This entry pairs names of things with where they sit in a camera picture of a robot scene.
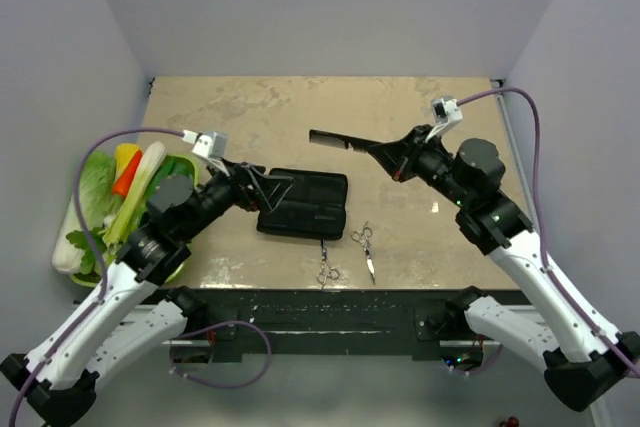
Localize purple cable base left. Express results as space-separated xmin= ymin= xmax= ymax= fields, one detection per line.
xmin=168 ymin=319 xmax=272 ymax=389

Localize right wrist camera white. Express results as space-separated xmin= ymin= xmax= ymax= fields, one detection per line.
xmin=430 ymin=96 xmax=463 ymax=137

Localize napa cabbage toy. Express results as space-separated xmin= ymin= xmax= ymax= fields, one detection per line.
xmin=52 ymin=150 xmax=122 ymax=274

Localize orange carrot toy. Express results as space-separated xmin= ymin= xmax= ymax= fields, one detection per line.
xmin=111 ymin=149 xmax=143 ymax=198

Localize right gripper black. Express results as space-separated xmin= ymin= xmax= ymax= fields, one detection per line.
xmin=368 ymin=124 xmax=471 ymax=208

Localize dark green bok choy toy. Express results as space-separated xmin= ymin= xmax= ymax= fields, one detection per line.
xmin=131 ymin=155 xmax=198 ymax=228

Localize black zip tool case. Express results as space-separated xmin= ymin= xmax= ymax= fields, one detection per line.
xmin=256 ymin=168 xmax=349 ymax=241

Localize parsley leaf toy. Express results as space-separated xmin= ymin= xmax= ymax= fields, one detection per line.
xmin=65 ymin=227 xmax=107 ymax=275

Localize black hair comb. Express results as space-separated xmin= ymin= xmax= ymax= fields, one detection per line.
xmin=309 ymin=129 xmax=377 ymax=152

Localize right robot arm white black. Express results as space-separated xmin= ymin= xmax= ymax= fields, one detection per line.
xmin=365 ymin=126 xmax=639 ymax=412

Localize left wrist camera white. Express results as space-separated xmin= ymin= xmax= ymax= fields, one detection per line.
xmin=182 ymin=130 xmax=228 ymax=160

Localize silver scissors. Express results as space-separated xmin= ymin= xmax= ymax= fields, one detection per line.
xmin=316 ymin=239 xmax=340 ymax=290
xmin=350 ymin=221 xmax=376 ymax=285

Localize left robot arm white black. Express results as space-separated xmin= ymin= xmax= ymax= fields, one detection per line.
xmin=1 ymin=163 xmax=293 ymax=426

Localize aluminium frame rail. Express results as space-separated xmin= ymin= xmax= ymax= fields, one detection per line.
xmin=489 ymin=77 xmax=594 ymax=348

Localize green vegetable basket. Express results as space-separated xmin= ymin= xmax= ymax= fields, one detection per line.
xmin=68 ymin=154 xmax=201 ymax=288

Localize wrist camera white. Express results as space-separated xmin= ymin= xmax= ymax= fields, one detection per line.
xmin=430 ymin=96 xmax=463 ymax=137
xmin=182 ymin=130 xmax=228 ymax=160

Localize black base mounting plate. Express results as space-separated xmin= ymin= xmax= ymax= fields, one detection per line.
xmin=149 ymin=289 xmax=501 ymax=363

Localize yellow pepper toy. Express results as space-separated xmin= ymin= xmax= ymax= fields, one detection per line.
xmin=114 ymin=143 xmax=142 ymax=184

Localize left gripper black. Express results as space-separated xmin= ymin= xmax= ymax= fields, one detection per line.
xmin=181 ymin=155 xmax=294 ymax=241

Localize white green leek toy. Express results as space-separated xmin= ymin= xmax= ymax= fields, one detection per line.
xmin=103 ymin=141 xmax=166 ymax=246

